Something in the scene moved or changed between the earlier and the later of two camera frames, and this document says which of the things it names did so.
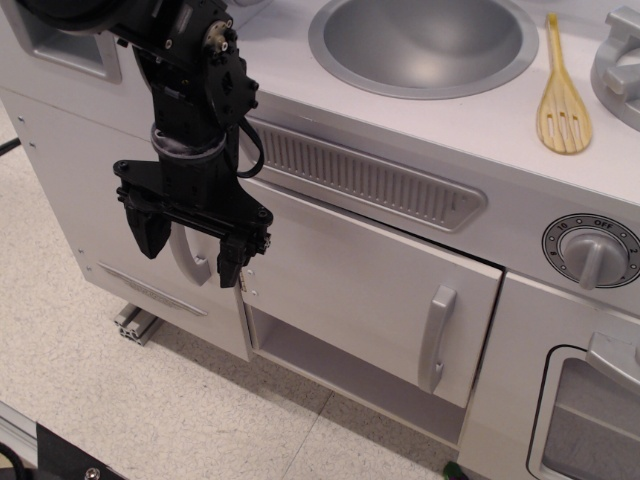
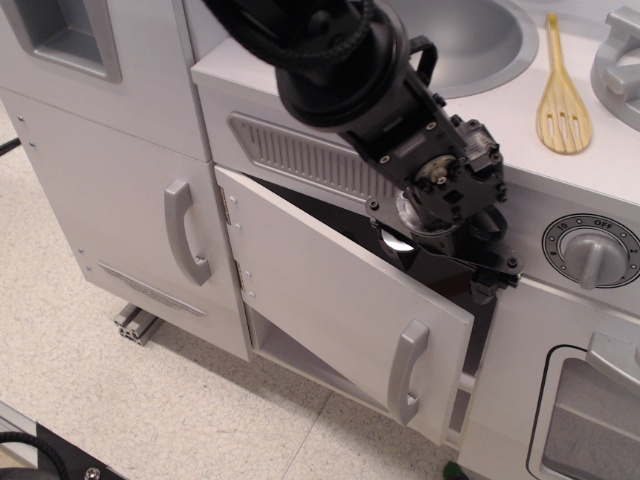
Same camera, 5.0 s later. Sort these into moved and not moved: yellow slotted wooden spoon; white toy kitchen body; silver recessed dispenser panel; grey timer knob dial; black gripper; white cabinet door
Moved: black gripper; white cabinet door
Not moved: yellow slotted wooden spoon; silver recessed dispenser panel; white toy kitchen body; grey timer knob dial
